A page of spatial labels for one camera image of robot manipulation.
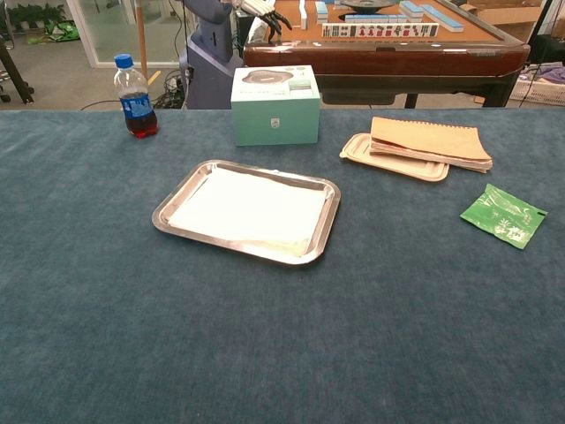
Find beige container lid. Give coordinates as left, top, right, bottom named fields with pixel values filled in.
left=338, top=132, right=450, bottom=183

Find cardboard box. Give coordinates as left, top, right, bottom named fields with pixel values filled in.
left=458, top=0, right=548, bottom=43

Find brown spiral notebook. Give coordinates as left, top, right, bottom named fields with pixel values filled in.
left=368, top=116, right=493, bottom=174

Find dark mahjong dice dome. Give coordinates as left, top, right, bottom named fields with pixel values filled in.
left=339, top=0, right=398, bottom=13

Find white plastic basket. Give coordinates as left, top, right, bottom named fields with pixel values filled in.
left=507, top=65, right=565, bottom=108

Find white framed glass partition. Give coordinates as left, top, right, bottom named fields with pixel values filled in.
left=65, top=0, right=186, bottom=69

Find cola bottle blue cap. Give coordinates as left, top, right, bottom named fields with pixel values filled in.
left=113, top=53, right=159, bottom=140

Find green sachet packet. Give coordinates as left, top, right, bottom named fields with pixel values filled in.
left=459, top=183, right=549, bottom=251

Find wooden pole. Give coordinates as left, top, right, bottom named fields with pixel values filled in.
left=134, top=0, right=149, bottom=81

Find black tripod stand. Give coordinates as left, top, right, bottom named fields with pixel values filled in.
left=519, top=0, right=553, bottom=108

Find silver metal tray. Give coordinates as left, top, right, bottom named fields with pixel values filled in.
left=151, top=159, right=342, bottom=266

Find black stand leg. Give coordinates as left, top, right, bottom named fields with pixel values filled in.
left=0, top=34, right=35, bottom=105

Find black cable bundle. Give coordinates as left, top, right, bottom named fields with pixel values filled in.
left=152, top=68, right=189, bottom=110

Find face-up mahjong tile row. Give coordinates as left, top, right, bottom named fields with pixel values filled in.
left=320, top=22, right=441, bottom=40

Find green bag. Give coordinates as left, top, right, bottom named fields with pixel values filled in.
left=43, top=20, right=81, bottom=43

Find green potted plants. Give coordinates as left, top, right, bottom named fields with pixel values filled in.
left=7, top=3, right=67, bottom=32

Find blue background robot body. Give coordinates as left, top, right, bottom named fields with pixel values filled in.
left=178, top=0, right=246, bottom=110

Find teal white product box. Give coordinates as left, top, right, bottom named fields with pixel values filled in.
left=230, top=65, right=322, bottom=148

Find white paper sheet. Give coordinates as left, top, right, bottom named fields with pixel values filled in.
left=167, top=166, right=330, bottom=257

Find purple cloth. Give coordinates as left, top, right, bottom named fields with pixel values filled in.
left=539, top=65, right=565, bottom=86

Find blue felt table cover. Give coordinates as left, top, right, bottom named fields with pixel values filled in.
left=0, top=108, right=565, bottom=424

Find background robot black-fingered hand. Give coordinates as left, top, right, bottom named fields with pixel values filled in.
left=231, top=0, right=293, bottom=44

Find dark red mahjong table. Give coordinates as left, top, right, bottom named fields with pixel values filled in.
left=242, top=0, right=531, bottom=110

